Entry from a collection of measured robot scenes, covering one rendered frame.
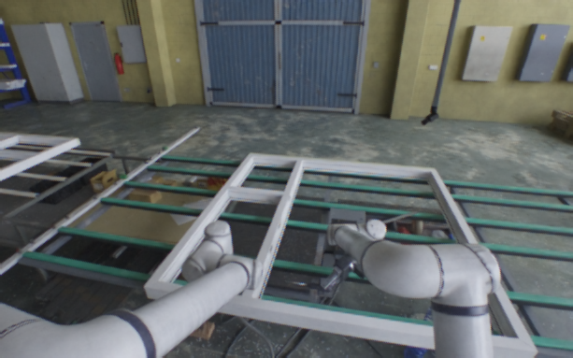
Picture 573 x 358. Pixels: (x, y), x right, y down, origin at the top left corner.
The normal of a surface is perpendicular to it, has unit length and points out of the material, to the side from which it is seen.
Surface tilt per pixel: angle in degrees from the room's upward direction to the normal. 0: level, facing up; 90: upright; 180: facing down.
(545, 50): 90
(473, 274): 51
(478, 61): 90
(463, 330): 56
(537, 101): 90
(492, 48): 90
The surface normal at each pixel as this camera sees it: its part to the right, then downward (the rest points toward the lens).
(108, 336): 0.47, -0.87
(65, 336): 0.25, -0.95
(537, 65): -0.20, 0.46
